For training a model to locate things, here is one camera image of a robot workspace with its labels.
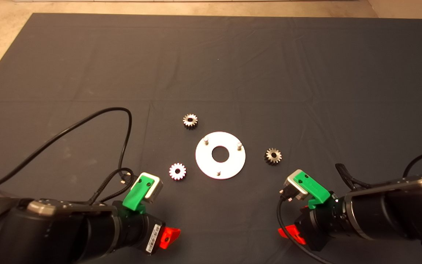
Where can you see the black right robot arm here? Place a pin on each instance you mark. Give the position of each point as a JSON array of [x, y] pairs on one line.
[[398, 212]]

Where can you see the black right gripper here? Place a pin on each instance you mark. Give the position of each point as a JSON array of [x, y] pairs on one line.
[[319, 225]]

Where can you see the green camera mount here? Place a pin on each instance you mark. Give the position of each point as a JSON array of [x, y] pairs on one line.
[[313, 189], [136, 196]]

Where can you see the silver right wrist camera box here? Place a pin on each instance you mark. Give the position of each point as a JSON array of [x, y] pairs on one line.
[[291, 184]]

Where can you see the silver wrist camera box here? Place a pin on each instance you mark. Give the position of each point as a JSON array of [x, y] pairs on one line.
[[291, 184], [156, 192]]

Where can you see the green left camera mount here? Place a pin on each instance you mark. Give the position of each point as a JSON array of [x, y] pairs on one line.
[[136, 196]]

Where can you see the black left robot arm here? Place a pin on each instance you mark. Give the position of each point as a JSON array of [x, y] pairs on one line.
[[50, 234]]

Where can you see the small steel planetary gear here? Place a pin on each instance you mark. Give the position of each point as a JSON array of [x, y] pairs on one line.
[[193, 124], [277, 160], [181, 175]]

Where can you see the green right camera mount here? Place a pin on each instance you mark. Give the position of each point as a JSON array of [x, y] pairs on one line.
[[313, 189]]

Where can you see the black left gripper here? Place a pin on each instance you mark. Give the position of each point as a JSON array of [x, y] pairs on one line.
[[148, 231]]

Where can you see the round metal carrier plate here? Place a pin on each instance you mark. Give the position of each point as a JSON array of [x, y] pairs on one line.
[[233, 165]]

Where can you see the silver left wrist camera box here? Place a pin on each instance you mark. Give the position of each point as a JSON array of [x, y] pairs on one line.
[[156, 192]]

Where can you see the dark grey table cloth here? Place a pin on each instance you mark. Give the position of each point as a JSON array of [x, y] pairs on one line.
[[233, 73]]

